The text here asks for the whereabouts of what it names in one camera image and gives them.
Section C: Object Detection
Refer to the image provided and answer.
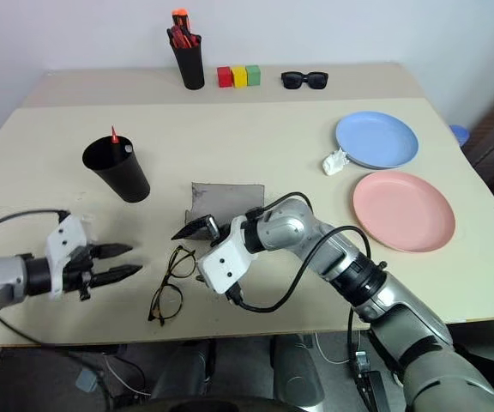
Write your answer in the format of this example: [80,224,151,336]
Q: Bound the tortoiseshell eyeglasses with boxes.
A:
[147,245,198,328]

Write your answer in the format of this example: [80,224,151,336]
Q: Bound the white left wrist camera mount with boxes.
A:
[44,214,99,300]

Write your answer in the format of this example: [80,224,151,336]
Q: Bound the yellow wooden block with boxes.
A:
[231,65,249,88]

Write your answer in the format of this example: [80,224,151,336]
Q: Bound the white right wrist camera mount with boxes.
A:
[196,215,262,295]

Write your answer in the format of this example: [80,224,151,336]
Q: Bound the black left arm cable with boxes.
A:
[0,209,71,244]

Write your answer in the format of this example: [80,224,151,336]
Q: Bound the white floor cable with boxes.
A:
[313,333,353,367]
[103,354,152,397]

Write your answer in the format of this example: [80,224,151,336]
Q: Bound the black floor cable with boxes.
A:
[0,315,111,412]

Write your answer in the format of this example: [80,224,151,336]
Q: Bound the red wooden block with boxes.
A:
[216,66,234,89]

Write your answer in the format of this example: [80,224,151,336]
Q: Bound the dark rounded shape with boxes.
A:
[271,334,326,405]
[149,340,216,401]

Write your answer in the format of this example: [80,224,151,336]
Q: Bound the tall black cup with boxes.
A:
[170,33,207,91]

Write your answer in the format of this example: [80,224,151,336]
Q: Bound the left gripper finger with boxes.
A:
[91,264,144,289]
[93,242,134,260]

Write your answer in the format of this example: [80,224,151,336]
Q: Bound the blue plate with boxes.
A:
[334,111,420,170]

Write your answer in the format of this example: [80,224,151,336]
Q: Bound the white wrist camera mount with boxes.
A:
[196,215,262,295]
[44,214,99,300]

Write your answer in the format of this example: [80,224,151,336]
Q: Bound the grey cloth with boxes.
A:
[171,181,267,242]

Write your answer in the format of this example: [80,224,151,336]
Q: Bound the blue-grey plug block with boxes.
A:
[76,368,99,393]

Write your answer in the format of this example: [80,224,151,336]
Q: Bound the blue round object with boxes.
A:
[449,124,472,149]

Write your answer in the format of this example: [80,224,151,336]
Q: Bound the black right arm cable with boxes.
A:
[227,191,373,362]

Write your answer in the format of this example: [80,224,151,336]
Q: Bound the orange-capped marker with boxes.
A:
[171,8,190,30]

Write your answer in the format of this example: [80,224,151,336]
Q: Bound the black sunglasses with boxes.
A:
[280,70,329,91]

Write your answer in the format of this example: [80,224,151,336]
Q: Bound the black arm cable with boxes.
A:
[227,191,373,362]
[0,209,71,244]

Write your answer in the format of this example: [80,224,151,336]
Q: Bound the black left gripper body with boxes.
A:
[63,244,103,302]

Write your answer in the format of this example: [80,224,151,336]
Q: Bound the wide black cup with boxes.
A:
[81,135,152,204]

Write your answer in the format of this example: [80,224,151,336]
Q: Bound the pink plate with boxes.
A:
[352,172,457,254]

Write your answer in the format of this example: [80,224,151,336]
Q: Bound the white crumpled tissue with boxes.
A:
[321,148,352,177]

